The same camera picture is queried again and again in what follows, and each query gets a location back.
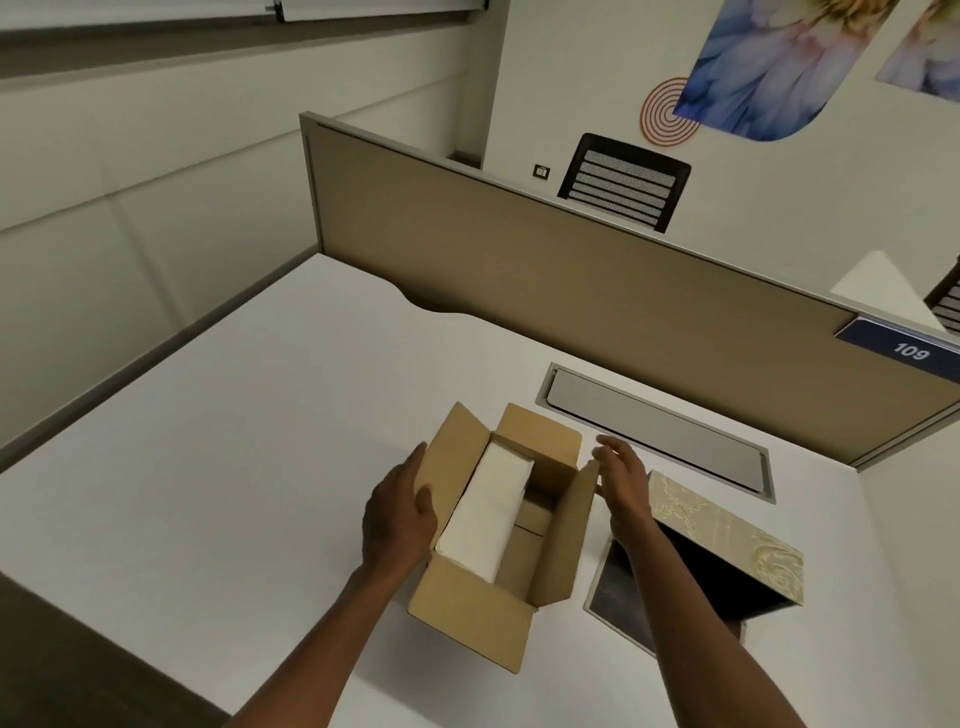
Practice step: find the beige patterned tissue box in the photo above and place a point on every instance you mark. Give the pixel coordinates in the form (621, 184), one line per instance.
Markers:
(720, 525)

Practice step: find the person's left forearm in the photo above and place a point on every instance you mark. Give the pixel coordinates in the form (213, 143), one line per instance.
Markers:
(322, 652)

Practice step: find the person's right hand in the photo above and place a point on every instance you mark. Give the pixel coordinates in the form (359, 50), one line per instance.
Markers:
(626, 487)

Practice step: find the blue number sign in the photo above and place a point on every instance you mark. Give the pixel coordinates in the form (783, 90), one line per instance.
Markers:
(900, 349)

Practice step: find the wall socket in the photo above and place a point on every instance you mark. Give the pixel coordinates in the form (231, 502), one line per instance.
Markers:
(541, 172)

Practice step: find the person's left hand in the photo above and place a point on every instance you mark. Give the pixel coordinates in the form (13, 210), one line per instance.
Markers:
(394, 525)

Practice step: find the brown cardboard box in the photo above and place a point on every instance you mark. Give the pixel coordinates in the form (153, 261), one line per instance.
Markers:
(472, 622)

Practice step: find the white tissue stack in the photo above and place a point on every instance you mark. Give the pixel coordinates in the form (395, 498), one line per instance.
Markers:
(487, 510)

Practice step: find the black mesh office chair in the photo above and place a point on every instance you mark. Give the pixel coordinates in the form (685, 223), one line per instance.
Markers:
(622, 184)
(946, 304)

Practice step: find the white roller blind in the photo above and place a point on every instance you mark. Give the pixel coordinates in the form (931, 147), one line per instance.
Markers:
(375, 7)
(112, 13)

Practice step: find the person's right forearm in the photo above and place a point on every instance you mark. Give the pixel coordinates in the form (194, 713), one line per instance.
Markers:
(697, 645)

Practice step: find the small white desk divider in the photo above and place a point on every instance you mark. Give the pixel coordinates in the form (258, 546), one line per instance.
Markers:
(881, 289)

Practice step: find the large white side divider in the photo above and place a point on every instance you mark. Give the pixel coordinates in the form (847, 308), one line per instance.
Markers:
(915, 570)

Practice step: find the long beige partition panel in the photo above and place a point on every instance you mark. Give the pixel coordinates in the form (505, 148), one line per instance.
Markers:
(600, 300)

